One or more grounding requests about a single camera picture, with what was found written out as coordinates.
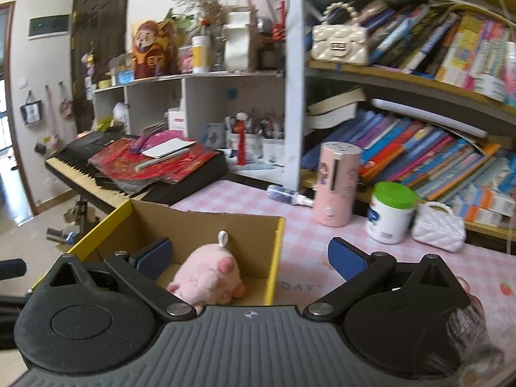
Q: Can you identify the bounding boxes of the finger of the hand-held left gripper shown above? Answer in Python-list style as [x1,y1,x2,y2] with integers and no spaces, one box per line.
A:
[0,258,28,282]
[0,293,33,311]

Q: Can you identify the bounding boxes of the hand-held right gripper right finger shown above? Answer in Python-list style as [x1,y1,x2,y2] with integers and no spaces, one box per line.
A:
[303,237,470,323]

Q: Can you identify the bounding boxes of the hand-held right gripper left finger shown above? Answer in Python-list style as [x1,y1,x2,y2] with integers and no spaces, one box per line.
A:
[38,237,195,323]

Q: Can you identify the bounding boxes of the pink pig plush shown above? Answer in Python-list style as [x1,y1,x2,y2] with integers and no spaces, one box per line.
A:
[166,230,247,313]

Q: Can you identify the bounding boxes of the yellow cardboard box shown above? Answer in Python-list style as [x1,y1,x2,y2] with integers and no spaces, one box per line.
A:
[28,199,287,307]

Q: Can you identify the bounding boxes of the pink checkered table mat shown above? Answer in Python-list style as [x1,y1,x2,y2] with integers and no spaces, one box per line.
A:
[173,179,516,372]

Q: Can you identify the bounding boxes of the small floor cardboard box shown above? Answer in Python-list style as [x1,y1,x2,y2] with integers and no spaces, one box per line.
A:
[45,226,81,251]

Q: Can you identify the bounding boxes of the white jar green lid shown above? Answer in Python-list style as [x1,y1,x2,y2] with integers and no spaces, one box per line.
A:
[366,182,420,244]

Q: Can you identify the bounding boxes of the pink humidifier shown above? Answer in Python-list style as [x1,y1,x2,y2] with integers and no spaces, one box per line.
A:
[313,142,362,227]

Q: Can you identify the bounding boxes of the small spray bottle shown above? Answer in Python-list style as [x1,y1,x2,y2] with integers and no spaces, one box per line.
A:
[267,184,316,207]

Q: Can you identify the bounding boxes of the keyboard stand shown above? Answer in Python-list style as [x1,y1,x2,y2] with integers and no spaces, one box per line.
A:
[73,195,97,230]

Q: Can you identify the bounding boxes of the red paper packets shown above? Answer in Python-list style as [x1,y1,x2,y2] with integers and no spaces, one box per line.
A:
[89,137,220,188]

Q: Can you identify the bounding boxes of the white quilted purse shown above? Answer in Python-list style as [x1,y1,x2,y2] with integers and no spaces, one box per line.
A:
[411,202,466,253]

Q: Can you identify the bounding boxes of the white booklet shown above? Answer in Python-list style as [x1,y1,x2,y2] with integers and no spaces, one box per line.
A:
[141,138,197,159]

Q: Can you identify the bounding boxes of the black electronic keyboard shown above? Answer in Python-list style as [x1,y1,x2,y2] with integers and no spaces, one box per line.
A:
[44,131,230,214]

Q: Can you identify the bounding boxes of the row of colourful books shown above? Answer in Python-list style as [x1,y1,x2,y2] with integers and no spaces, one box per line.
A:
[363,2,516,101]
[302,109,509,202]

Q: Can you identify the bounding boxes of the white pen holder cup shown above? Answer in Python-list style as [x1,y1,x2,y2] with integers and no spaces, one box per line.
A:
[262,137,286,166]
[225,131,263,162]

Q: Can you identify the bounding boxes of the blue white packet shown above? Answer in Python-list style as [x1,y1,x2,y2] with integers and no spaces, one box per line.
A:
[203,123,225,148]

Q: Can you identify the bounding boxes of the white red carton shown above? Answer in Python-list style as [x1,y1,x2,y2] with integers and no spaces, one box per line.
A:
[167,108,187,134]

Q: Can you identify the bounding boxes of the red tassel ornament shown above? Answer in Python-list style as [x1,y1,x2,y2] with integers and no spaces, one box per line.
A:
[235,112,248,167]

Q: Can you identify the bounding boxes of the blue orange medicine boxes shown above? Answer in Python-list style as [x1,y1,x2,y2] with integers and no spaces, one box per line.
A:
[447,183,516,228]

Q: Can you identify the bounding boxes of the white plastic bag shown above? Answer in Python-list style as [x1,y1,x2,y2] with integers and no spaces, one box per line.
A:
[112,102,130,130]

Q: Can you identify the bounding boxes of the thick cream-paged book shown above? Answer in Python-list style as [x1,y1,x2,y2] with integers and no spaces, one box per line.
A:
[306,86,367,130]

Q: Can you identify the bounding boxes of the hanging tote bag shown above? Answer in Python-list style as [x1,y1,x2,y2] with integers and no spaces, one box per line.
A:
[19,91,44,127]

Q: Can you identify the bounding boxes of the white rolled paper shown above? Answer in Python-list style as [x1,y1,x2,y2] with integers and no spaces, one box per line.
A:
[371,97,488,138]

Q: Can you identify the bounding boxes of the hanging pink bag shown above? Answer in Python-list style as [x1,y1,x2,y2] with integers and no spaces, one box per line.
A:
[58,83,75,119]

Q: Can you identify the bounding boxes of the white vertical board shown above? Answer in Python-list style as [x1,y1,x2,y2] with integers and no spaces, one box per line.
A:
[283,0,313,192]

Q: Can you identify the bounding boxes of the white shelf unit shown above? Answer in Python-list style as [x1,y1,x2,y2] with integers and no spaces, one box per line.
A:
[93,70,303,186]

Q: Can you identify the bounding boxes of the wooden bookshelf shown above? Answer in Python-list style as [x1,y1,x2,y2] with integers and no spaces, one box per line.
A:
[302,0,516,251]

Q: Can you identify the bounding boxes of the fortune god cartoon box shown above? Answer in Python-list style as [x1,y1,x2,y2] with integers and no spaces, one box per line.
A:
[132,20,182,79]

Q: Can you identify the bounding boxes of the white bottle yellow label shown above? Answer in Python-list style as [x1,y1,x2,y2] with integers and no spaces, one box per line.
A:
[191,35,211,74]

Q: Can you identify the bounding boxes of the white plastic holder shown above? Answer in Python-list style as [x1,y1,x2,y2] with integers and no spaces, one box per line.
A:
[223,11,253,72]

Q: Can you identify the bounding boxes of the dark wooden door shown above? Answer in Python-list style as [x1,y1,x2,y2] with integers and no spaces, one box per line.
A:
[70,0,132,138]

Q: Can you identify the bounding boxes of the cream quilted pearl-handle purse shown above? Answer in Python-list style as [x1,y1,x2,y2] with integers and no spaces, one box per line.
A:
[311,2,369,65]

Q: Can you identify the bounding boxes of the green wall board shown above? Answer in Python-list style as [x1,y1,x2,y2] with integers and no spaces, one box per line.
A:
[28,14,70,40]

